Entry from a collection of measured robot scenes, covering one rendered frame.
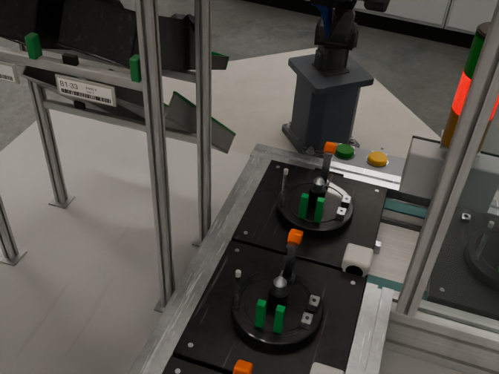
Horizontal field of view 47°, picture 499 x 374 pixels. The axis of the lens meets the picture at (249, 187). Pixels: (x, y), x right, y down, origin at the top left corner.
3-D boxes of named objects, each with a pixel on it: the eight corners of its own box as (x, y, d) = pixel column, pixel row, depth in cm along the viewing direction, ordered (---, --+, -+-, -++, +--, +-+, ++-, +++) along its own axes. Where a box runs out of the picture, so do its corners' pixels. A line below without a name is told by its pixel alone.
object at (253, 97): (336, 52, 185) (337, 44, 183) (540, 242, 122) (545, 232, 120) (119, 87, 163) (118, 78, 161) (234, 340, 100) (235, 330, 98)
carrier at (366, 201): (270, 166, 119) (275, 116, 111) (386, 194, 113) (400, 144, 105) (230, 245, 101) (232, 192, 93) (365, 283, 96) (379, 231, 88)
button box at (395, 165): (327, 162, 129) (331, 139, 125) (422, 185, 124) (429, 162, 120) (321, 180, 124) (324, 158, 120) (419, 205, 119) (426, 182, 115)
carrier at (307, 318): (229, 247, 101) (231, 194, 93) (364, 285, 96) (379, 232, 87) (172, 361, 83) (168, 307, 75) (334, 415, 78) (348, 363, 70)
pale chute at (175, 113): (173, 133, 120) (181, 113, 120) (228, 154, 115) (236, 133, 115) (99, 93, 93) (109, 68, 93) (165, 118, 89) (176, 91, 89)
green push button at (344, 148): (336, 148, 124) (337, 141, 123) (354, 153, 123) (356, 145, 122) (332, 159, 121) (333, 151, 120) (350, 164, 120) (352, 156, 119)
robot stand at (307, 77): (331, 119, 150) (342, 49, 137) (360, 151, 139) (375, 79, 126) (280, 129, 145) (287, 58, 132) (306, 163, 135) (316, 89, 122)
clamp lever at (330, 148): (318, 179, 109) (327, 140, 106) (328, 181, 109) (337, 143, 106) (315, 184, 106) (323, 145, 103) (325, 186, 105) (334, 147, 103)
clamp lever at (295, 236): (282, 271, 91) (291, 227, 89) (295, 274, 91) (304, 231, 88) (277, 280, 88) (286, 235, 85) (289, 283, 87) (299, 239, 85)
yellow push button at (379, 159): (368, 156, 123) (370, 148, 121) (387, 160, 122) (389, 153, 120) (364, 167, 120) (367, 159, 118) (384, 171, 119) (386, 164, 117)
